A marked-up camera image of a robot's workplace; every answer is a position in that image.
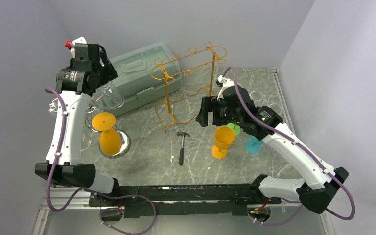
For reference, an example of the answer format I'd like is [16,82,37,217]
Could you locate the clear plastic storage box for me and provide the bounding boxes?
[107,42,180,117]

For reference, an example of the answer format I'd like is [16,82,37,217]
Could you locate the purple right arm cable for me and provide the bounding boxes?
[222,67,356,221]

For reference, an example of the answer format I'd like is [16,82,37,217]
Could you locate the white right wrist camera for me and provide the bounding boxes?
[216,75,235,103]

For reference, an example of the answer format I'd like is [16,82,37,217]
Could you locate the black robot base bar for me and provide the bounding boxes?
[89,184,281,218]

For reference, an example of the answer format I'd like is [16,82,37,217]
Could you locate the clear wine glass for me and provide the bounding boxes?
[268,103,283,115]
[249,91,263,101]

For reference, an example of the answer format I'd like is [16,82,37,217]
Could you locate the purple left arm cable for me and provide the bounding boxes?
[44,87,85,213]

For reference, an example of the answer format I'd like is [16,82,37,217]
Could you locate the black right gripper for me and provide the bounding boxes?
[196,95,243,126]

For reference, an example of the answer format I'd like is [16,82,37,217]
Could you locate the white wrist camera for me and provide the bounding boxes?
[64,36,87,53]
[216,75,235,103]

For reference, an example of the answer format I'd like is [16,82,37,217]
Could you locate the green wine glass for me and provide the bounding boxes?
[227,123,241,136]

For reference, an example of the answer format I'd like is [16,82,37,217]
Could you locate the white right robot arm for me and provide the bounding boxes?
[195,86,349,214]

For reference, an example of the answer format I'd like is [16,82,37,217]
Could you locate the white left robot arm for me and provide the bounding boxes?
[35,43,121,206]

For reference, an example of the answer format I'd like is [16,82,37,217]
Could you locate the black handled hammer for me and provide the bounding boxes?
[177,131,190,165]

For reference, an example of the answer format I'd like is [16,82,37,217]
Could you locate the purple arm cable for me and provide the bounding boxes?
[44,87,85,213]
[222,67,356,221]

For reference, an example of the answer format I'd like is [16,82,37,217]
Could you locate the orange wine glass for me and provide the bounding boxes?
[211,126,235,159]
[91,112,123,156]

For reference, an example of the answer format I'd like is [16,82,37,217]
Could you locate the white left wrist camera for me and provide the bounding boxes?
[64,36,87,53]

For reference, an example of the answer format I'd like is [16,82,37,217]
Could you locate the chrome tree glass rack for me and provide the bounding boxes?
[81,104,131,159]

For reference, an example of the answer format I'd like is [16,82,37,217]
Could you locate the gold wire glass rack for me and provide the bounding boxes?
[150,41,228,132]

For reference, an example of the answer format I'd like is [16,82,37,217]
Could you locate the clear glass chrome rack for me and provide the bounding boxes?
[80,133,92,151]
[48,98,59,117]

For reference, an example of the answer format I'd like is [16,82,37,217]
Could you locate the blue wine glass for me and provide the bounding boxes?
[244,136,264,154]

